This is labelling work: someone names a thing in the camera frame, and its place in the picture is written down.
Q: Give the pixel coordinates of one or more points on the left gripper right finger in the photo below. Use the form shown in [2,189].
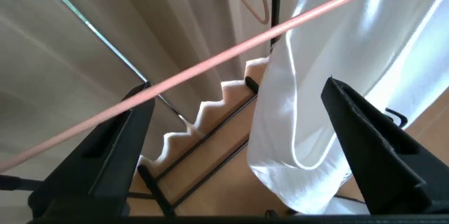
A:
[382,168]

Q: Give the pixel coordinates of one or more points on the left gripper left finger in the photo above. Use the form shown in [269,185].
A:
[101,168]

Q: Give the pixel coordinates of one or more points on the white printed t-shirt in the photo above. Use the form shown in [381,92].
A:
[315,76]

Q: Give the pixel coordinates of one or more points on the beige curtain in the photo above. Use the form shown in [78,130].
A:
[87,59]

